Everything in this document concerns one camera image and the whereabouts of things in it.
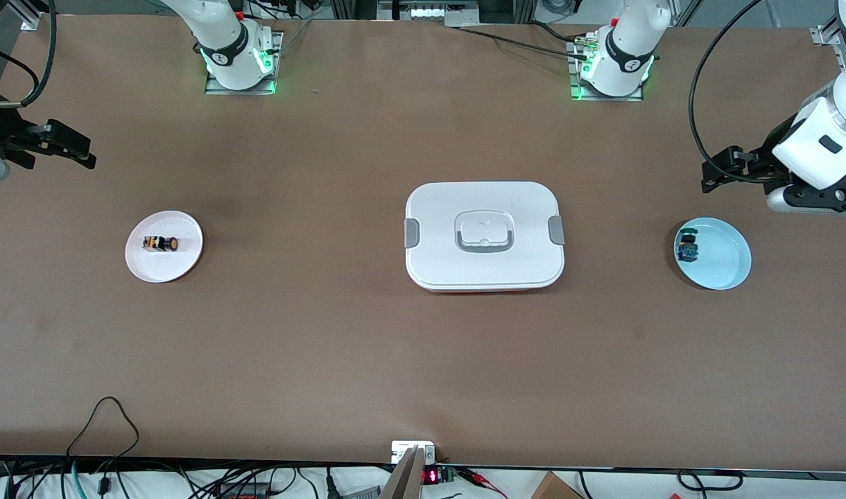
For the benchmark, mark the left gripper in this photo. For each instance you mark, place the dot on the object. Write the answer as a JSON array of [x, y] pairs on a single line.
[[770, 154]]

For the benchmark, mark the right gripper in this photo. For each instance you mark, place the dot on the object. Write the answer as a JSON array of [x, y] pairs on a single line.
[[0, 130]]

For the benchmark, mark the orange black switch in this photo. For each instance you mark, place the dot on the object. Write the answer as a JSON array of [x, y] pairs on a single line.
[[161, 244]]

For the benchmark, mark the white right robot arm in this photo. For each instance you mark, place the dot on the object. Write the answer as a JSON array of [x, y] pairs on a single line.
[[222, 41]]

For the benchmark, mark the white lunch box grey clips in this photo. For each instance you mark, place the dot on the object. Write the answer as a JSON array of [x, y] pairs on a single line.
[[484, 235]]

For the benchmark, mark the brown cardboard box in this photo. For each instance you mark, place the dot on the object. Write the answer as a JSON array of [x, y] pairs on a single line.
[[555, 488]]

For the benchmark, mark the light blue round plate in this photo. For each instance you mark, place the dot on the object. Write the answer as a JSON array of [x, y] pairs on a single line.
[[724, 260]]

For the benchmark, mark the pink round plate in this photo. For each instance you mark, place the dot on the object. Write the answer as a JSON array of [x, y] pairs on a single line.
[[180, 267]]

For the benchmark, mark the white power strip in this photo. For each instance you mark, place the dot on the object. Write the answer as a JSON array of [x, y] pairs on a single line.
[[430, 10]]

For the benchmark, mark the red alligator clip lead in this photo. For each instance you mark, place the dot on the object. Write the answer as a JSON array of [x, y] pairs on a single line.
[[482, 478]]

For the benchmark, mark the red digit display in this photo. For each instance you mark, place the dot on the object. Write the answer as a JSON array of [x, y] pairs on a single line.
[[430, 477]]

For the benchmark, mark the grey aluminium bar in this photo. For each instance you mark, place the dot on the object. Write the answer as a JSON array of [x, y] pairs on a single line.
[[406, 482]]

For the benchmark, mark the blue black switch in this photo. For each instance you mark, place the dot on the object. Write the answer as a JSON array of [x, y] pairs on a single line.
[[688, 248]]

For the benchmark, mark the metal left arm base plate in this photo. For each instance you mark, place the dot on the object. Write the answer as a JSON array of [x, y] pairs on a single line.
[[631, 98]]

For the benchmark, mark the small white mount block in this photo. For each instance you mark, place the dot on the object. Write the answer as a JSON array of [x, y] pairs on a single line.
[[402, 450]]

